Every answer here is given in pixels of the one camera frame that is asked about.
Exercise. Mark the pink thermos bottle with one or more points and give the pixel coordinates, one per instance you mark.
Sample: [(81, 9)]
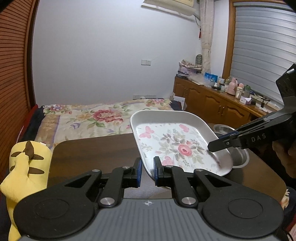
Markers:
[(232, 86)]

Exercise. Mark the grey window blind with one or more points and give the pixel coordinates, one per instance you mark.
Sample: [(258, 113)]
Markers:
[(264, 45)]

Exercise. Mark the right hand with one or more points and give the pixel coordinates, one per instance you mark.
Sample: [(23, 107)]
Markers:
[(286, 163)]

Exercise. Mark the beige curtain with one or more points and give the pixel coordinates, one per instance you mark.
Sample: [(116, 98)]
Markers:
[(207, 27)]

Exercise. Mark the wooden sideboard cabinet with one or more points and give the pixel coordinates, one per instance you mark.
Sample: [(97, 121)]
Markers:
[(214, 106)]

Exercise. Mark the large floral white tray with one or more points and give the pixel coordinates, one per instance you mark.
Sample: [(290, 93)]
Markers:
[(179, 139)]

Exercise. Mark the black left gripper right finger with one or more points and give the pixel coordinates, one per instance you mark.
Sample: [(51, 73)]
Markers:
[(184, 185)]

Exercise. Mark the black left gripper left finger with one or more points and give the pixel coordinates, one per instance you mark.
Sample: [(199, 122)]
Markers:
[(107, 189)]

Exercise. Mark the yellow plush toy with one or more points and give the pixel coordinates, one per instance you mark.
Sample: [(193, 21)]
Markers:
[(29, 164)]

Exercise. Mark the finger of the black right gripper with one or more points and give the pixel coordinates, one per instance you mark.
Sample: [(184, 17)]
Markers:
[(223, 143), (232, 134)]

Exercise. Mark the floral bed cover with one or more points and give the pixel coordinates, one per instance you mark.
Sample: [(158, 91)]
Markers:
[(72, 122)]

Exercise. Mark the white air conditioner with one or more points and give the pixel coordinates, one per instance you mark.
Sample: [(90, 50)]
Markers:
[(180, 6)]

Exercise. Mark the white wall switch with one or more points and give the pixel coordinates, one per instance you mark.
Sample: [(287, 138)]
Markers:
[(146, 62)]

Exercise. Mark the pile of folded cloths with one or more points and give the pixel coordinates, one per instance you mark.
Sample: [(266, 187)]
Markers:
[(186, 69)]

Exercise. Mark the brown louvered wardrobe door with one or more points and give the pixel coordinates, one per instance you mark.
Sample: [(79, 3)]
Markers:
[(17, 89)]

